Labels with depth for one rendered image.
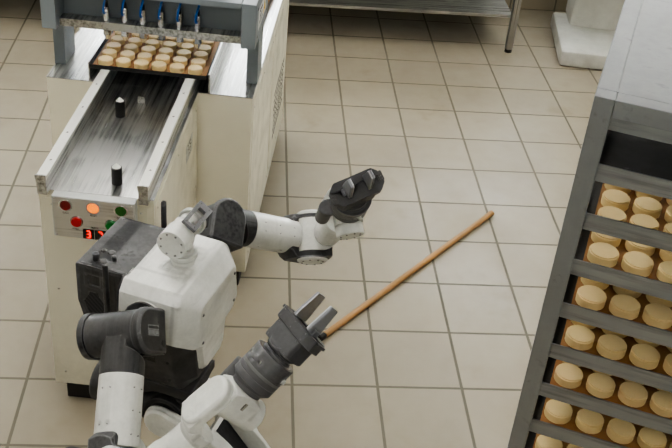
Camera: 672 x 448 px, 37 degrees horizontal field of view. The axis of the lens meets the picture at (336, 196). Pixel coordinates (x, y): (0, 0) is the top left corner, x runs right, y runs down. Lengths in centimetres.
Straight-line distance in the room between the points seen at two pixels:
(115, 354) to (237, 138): 165
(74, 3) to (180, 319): 167
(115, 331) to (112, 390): 12
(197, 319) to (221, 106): 147
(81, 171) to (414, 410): 138
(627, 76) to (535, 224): 301
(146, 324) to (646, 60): 108
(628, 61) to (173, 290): 105
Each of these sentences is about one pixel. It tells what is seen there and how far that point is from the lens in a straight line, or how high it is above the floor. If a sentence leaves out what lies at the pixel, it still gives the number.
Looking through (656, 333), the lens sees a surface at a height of 142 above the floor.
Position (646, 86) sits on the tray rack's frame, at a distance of 157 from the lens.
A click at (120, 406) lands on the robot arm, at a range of 204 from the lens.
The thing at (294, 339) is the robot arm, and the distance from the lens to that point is 185.
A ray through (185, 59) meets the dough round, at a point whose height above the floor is 92.
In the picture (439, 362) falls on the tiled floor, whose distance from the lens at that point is 372.
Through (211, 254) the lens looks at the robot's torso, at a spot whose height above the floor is 111.
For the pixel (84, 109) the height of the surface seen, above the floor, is 90.
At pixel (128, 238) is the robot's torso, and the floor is 111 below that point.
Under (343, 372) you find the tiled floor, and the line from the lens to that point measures 362.
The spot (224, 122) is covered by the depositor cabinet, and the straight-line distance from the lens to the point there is 355.
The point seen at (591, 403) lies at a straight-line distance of 185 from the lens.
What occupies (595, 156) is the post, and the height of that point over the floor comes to 172.
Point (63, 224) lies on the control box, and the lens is 302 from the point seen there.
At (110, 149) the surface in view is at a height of 84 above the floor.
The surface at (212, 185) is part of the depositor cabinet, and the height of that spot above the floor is 47.
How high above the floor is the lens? 245
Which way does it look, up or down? 33 degrees down
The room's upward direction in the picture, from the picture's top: 6 degrees clockwise
